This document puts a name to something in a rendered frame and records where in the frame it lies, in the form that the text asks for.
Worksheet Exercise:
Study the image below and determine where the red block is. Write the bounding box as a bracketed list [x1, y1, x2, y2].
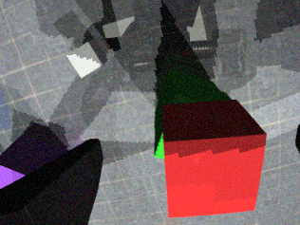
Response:
[162, 100, 266, 218]

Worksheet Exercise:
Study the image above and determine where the purple cube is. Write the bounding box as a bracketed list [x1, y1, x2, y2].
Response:
[0, 134, 68, 188]

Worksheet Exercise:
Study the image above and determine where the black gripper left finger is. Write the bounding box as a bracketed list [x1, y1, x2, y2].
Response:
[0, 139, 103, 225]

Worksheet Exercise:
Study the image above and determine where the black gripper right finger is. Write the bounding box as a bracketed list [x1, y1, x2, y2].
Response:
[295, 123, 300, 154]

